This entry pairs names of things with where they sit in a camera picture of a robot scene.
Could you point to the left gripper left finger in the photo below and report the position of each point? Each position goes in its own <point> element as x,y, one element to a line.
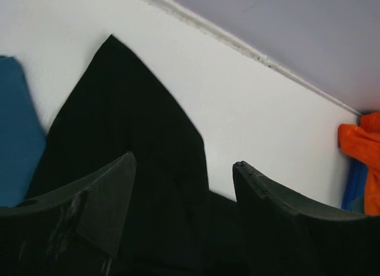
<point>73,230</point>

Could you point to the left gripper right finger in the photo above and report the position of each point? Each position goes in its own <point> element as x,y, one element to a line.
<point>287,233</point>

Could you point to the black t-shirt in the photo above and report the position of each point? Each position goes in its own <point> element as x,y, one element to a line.
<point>175,224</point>

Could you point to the grey t-shirt in bin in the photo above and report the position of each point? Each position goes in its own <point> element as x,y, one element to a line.
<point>357,205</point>

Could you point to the blue plastic bin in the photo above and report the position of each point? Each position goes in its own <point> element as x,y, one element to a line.
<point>355,183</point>

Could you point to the folded teal t-shirt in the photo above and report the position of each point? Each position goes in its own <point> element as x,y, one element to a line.
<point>22,136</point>

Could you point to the orange t-shirt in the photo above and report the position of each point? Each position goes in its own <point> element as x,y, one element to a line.
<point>361,142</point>

